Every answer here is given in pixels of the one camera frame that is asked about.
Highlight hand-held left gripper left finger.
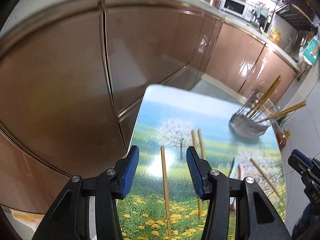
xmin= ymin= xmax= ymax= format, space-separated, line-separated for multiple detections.
xmin=32 ymin=145 xmax=140 ymax=240

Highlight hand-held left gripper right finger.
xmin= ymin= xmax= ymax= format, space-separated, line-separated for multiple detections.
xmin=186 ymin=146 xmax=292 ymax=240

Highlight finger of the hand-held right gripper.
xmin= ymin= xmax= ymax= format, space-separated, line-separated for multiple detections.
xmin=287 ymin=154 xmax=313 ymax=183
xmin=291 ymin=149 xmax=316 ymax=170

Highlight wooden chopstick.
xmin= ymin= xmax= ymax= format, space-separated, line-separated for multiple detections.
xmin=160 ymin=145 xmax=172 ymax=240
xmin=262 ymin=104 xmax=307 ymax=125
xmin=260 ymin=101 xmax=306 ymax=122
xmin=197 ymin=129 xmax=206 ymax=160
xmin=251 ymin=76 xmax=282 ymax=118
xmin=246 ymin=75 xmax=280 ymax=117
xmin=249 ymin=158 xmax=281 ymax=198
xmin=191 ymin=130 xmax=202 ymax=220

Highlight light blue soup spoon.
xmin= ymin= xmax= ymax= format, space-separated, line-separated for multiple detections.
xmin=229 ymin=157 xmax=238 ymax=204

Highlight pink soup spoon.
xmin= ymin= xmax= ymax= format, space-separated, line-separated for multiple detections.
xmin=229 ymin=164 xmax=248 ymax=211

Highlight wire utensil holder grey wrap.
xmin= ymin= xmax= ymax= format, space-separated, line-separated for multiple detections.
xmin=229 ymin=80 xmax=280 ymax=138

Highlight large cooking oil bottle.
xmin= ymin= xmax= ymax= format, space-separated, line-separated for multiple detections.
xmin=275 ymin=129 xmax=290 ymax=148

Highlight green onions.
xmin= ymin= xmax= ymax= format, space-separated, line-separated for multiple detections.
xmin=277 ymin=114 xmax=292 ymax=128

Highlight teal tissue pack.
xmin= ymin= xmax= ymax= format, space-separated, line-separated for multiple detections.
xmin=300 ymin=36 xmax=320 ymax=67

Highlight yellow oil bottle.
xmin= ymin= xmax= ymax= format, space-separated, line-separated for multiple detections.
xmin=269 ymin=27 xmax=282 ymax=43

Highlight black dish rack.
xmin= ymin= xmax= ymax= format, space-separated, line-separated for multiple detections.
xmin=274 ymin=0 xmax=315 ymax=30

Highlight grey blue towel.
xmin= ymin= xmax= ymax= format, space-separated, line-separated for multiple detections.
xmin=251 ymin=5 xmax=269 ymax=22

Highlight white microwave oven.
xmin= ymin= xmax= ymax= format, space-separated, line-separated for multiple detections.
xmin=221 ymin=0 xmax=250 ymax=22

